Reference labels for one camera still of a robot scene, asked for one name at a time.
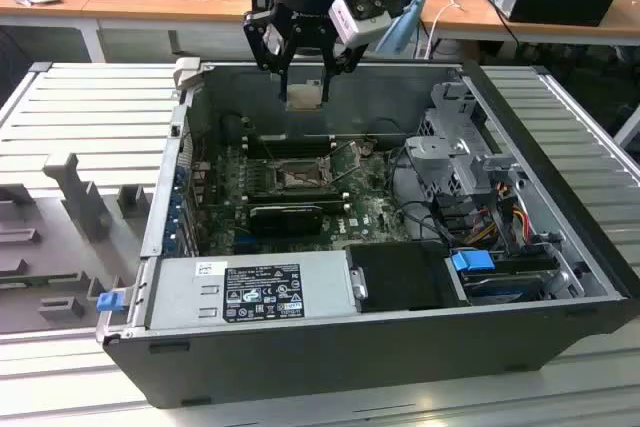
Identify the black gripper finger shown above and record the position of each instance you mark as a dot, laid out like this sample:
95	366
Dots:
345	59
265	59

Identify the pale blue teach pendant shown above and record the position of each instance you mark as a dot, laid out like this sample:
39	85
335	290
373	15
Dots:
407	19

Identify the grey metal drive cage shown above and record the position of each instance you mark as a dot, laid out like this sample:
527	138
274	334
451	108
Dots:
440	152

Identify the round coin battery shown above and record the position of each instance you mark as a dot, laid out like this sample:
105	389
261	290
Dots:
368	148

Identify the black plastic shroud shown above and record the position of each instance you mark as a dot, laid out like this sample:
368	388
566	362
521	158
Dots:
400	277

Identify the blue case latch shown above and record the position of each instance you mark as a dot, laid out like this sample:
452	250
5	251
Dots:
110	301

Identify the blue expansion slot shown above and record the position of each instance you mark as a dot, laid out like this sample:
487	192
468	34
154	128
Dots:
243	243

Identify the black open PC case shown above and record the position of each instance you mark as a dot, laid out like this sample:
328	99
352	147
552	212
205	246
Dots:
300	362

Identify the grey parts rack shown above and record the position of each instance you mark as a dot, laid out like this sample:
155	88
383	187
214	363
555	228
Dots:
50	227

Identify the black graphics card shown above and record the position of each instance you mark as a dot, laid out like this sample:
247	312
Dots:
285	222

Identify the silver square CPU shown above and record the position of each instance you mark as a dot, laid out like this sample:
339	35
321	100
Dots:
305	96

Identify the CPU socket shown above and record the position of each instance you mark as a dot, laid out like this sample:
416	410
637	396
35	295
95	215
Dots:
300	177

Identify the black RAM slot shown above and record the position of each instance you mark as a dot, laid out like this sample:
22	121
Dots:
300	141
335	203
300	193

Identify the blue disk carrier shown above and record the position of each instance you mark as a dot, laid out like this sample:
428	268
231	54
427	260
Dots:
472	263

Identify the grey power supply unit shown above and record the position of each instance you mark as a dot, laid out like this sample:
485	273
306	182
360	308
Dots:
175	297

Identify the green motherboard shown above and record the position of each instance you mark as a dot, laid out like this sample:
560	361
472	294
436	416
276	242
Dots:
370	207

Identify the hard disk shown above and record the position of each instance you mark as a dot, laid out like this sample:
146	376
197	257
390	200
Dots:
500	288

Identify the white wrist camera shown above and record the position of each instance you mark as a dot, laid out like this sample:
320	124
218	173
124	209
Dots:
360	27

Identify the white metal frame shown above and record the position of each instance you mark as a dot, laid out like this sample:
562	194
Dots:
631	127

